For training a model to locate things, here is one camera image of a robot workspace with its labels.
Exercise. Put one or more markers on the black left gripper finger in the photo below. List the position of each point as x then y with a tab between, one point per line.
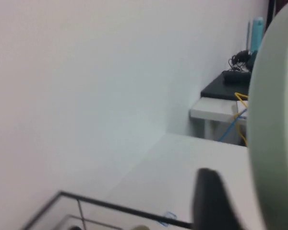
211	203

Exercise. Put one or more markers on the pale green round plate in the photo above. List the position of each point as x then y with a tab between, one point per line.
273	95

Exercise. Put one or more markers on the black desk top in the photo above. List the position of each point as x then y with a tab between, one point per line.
218	89

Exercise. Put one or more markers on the black box device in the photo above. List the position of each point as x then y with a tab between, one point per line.
235	77

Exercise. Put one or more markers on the teal bottle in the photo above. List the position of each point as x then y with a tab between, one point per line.
256	33

